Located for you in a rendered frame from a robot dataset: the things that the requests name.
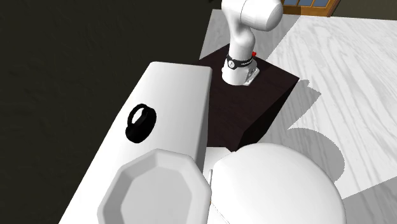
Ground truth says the white toilet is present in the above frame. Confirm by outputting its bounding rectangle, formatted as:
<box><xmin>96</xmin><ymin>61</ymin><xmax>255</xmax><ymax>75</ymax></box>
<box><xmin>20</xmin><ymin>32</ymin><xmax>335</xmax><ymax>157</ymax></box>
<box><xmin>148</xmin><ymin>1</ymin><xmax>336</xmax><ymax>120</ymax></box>
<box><xmin>57</xmin><ymin>61</ymin><xmax>347</xmax><ymax>224</ymax></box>

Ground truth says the dark robot stand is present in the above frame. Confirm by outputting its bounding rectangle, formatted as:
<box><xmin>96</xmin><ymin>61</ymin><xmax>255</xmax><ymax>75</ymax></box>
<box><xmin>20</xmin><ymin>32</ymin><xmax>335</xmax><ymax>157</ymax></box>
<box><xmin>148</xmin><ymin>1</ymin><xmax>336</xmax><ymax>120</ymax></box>
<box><xmin>197</xmin><ymin>43</ymin><xmax>300</xmax><ymax>153</ymax></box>

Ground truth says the white octagonal plate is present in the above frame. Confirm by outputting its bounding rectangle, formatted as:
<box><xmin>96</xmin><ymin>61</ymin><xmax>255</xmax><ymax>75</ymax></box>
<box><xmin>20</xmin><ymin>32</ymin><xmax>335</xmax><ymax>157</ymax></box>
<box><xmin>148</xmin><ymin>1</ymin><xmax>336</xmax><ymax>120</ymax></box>
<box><xmin>96</xmin><ymin>148</ymin><xmax>212</xmax><ymax>224</ymax></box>

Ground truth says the wooden framed window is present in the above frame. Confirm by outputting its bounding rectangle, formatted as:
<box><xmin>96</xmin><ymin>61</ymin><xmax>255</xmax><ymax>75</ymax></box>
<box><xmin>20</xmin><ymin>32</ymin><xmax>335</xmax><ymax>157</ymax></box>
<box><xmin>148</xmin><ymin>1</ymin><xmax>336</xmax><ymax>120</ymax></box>
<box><xmin>280</xmin><ymin>0</ymin><xmax>341</xmax><ymax>18</ymax></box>

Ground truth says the black ring-shaped cup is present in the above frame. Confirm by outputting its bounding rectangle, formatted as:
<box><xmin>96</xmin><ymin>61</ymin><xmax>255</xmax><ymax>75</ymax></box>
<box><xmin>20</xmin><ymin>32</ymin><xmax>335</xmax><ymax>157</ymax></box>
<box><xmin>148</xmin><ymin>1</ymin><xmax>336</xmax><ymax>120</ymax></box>
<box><xmin>125</xmin><ymin>103</ymin><xmax>157</xmax><ymax>144</ymax></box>

